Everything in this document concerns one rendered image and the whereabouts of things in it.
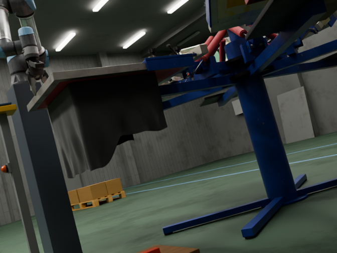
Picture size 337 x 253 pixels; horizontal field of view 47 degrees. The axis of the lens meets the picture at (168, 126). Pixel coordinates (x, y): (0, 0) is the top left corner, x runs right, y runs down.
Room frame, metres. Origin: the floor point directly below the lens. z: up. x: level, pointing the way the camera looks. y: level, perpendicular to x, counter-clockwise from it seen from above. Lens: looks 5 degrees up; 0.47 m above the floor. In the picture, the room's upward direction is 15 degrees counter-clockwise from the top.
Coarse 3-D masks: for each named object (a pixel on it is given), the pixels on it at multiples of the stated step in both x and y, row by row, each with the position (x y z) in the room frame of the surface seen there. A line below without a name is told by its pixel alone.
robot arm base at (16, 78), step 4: (16, 72) 2.49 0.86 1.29; (20, 72) 2.50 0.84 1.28; (24, 72) 2.51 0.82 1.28; (12, 76) 2.51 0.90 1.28; (16, 76) 2.49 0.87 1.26; (20, 76) 2.49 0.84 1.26; (24, 76) 2.50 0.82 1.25; (12, 80) 2.50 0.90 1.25; (16, 80) 2.49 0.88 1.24; (20, 80) 2.48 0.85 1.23; (24, 80) 2.49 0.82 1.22; (12, 84) 2.49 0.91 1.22
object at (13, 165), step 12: (0, 108) 1.90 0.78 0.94; (12, 108) 1.93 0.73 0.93; (0, 120) 1.93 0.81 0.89; (12, 144) 1.95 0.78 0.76; (12, 156) 1.94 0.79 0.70; (12, 168) 1.93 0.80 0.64; (24, 192) 1.95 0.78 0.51; (24, 204) 1.94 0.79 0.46; (24, 216) 1.94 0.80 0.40; (24, 228) 1.95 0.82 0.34; (36, 240) 1.95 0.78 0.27; (36, 252) 1.94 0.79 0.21
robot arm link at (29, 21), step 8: (8, 0) 2.19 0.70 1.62; (16, 0) 2.20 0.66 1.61; (24, 0) 2.21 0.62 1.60; (32, 0) 2.24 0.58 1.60; (16, 8) 2.22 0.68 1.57; (24, 8) 2.23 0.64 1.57; (32, 8) 2.26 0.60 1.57; (16, 16) 2.29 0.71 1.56; (24, 16) 2.27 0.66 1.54; (32, 16) 2.32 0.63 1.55; (24, 24) 2.33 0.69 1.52; (32, 24) 2.35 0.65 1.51; (40, 48) 2.50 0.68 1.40; (40, 56) 2.51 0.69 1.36; (48, 64) 2.58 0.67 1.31
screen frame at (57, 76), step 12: (60, 72) 1.72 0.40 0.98; (72, 72) 1.75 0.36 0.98; (84, 72) 1.78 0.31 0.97; (96, 72) 1.81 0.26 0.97; (108, 72) 1.85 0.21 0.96; (120, 72) 1.88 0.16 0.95; (132, 72) 1.95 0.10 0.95; (48, 84) 1.78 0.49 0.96; (36, 96) 1.99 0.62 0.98; (36, 108) 2.16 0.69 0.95
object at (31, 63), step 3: (30, 60) 1.95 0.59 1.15; (33, 60) 1.95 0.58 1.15; (36, 60) 1.95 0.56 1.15; (30, 63) 1.94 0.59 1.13; (33, 63) 1.89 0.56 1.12; (36, 63) 1.88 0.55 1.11; (39, 63) 1.89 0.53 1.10; (42, 63) 1.89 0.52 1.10; (33, 66) 1.91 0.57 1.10; (36, 66) 1.88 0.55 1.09; (39, 66) 1.89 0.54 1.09; (42, 66) 1.90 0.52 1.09
